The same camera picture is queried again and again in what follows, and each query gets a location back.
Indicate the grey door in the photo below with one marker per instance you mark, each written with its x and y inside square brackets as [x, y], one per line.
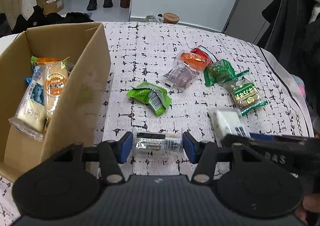
[246, 21]

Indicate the red snack packet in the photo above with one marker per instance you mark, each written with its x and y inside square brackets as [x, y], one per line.
[202, 51]

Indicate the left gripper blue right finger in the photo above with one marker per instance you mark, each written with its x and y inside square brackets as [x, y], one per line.
[191, 147]

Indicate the patterned white bed cloth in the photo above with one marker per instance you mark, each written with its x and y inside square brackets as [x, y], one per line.
[146, 51]

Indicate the small cardboard box on floor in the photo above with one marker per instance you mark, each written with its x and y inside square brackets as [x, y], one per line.
[51, 6]

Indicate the black clothes pile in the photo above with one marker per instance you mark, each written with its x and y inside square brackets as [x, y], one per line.
[38, 18]

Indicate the silver black snack bar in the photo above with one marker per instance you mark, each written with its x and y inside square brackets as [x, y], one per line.
[152, 142]

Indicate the right hand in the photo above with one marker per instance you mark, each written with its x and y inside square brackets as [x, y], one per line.
[311, 203]

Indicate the left black slipper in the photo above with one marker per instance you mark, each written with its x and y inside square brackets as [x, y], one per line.
[92, 5]

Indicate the pink grey plush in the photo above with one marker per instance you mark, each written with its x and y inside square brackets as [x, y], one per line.
[300, 85]

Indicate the white black rice cake packet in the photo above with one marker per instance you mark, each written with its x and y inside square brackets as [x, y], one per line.
[226, 121]

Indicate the orange biscuit stick packet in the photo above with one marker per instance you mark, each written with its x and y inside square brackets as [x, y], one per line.
[55, 76]

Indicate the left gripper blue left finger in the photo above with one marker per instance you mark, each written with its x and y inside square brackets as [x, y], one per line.
[124, 147]

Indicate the green cookie packet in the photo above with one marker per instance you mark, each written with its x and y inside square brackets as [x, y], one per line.
[244, 92]

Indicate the white blue bread packet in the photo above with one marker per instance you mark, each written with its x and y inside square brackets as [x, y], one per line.
[30, 116]

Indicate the black coat on chair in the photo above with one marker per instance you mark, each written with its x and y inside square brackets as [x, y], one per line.
[294, 41]

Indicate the purple snack packet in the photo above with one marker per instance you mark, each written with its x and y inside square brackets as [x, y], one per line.
[180, 76]

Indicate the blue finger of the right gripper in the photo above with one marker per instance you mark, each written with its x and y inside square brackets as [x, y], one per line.
[265, 137]

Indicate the black slipper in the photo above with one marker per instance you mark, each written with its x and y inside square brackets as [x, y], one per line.
[108, 4]
[92, 5]

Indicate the blue candy packet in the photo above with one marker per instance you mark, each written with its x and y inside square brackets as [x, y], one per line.
[28, 80]

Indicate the dark green snack packet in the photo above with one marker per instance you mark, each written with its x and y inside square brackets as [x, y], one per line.
[218, 72]

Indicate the brown cardboard box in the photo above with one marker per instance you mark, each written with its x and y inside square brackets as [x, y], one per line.
[73, 88]

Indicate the orange jelly packet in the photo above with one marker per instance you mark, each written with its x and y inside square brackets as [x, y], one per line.
[195, 61]

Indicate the right black slipper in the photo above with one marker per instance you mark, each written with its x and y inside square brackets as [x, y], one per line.
[108, 4]

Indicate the bright green snack packet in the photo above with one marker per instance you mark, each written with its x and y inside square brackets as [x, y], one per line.
[154, 96]

